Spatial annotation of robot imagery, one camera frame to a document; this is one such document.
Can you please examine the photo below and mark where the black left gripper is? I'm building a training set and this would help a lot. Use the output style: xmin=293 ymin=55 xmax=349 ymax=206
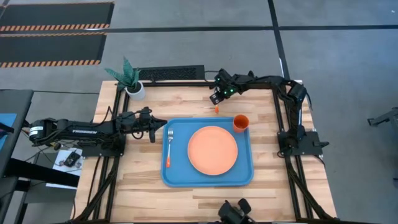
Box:
xmin=136 ymin=116 xmax=169 ymax=144

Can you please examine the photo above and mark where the orange-handled metal fork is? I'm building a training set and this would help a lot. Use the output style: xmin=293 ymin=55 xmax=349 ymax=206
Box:
xmin=165 ymin=128 xmax=174 ymax=169

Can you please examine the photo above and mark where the orange cup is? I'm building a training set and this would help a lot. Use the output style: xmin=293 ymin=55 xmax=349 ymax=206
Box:
xmin=232 ymin=114 xmax=251 ymax=134

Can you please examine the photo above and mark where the blue plastic tray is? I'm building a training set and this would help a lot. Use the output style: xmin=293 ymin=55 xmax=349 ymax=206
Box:
xmin=160 ymin=116 xmax=254 ymax=189

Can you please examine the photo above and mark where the orange plate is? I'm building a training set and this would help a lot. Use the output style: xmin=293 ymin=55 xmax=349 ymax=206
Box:
xmin=187 ymin=125 xmax=239 ymax=176

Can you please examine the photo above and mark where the white plant pot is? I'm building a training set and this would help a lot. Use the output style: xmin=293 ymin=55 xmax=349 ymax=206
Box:
xmin=124 ymin=81 xmax=147 ymax=101

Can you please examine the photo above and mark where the black perforated panel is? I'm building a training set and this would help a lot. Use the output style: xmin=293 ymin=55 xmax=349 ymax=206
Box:
xmin=137 ymin=65 xmax=206 ymax=82

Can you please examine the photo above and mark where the green snake plant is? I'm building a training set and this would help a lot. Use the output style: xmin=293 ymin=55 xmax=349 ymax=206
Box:
xmin=104 ymin=56 xmax=141 ymax=90

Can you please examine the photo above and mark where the black controller device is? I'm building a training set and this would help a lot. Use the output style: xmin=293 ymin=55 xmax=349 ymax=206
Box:
xmin=63 ymin=151 xmax=81 ymax=167

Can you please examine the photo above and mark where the white paper sheet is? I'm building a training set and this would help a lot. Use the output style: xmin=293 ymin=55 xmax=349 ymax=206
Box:
xmin=45 ymin=148 xmax=83 ymax=190

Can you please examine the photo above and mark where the black hazard-striped floor mat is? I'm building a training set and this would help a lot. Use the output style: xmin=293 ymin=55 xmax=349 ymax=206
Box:
xmin=0 ymin=1 xmax=115 ymax=32
xmin=0 ymin=32 xmax=108 ymax=69

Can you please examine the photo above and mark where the black desk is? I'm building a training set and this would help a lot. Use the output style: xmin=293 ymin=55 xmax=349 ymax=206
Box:
xmin=0 ymin=89 xmax=80 ymax=224

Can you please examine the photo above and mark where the blue panel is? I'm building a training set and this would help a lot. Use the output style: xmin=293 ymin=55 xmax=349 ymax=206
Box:
xmin=0 ymin=113 xmax=18 ymax=151

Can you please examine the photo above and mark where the grey tripod leg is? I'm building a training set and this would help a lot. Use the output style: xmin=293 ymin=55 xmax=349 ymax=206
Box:
xmin=367 ymin=106 xmax=398 ymax=127

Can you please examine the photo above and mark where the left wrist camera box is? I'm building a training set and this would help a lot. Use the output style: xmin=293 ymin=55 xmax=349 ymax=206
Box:
xmin=137 ymin=106 xmax=154 ymax=121

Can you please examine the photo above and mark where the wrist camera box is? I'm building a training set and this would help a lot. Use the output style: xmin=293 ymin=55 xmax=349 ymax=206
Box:
xmin=209 ymin=92 xmax=224 ymax=106
xmin=137 ymin=106 xmax=154 ymax=121

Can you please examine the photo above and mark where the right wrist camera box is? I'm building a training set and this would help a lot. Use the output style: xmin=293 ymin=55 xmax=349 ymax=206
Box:
xmin=209 ymin=92 xmax=224 ymax=106

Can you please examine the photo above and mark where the black aluminium table frame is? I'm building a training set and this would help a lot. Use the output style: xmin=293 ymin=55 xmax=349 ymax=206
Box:
xmin=70 ymin=80 xmax=337 ymax=224

